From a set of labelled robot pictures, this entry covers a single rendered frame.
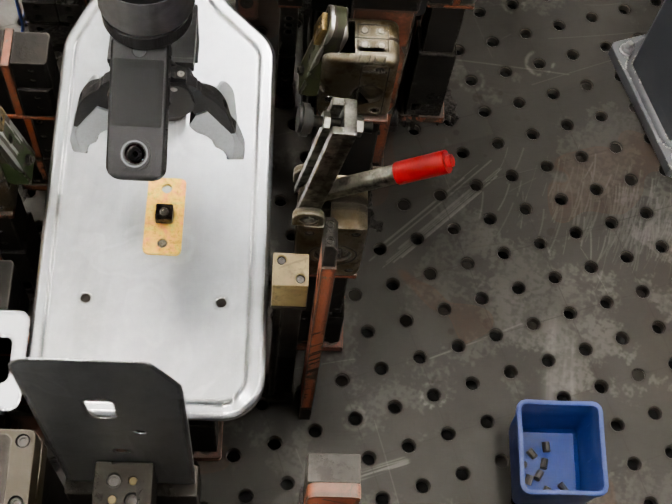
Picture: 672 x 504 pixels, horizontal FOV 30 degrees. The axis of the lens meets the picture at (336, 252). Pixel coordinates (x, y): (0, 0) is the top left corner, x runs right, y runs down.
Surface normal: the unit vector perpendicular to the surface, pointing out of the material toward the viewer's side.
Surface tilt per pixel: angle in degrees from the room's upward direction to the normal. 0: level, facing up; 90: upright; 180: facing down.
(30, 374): 90
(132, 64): 27
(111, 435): 90
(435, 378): 0
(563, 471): 0
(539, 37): 0
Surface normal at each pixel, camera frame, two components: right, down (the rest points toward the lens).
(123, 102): 0.01, 0.04
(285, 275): 0.07, -0.40
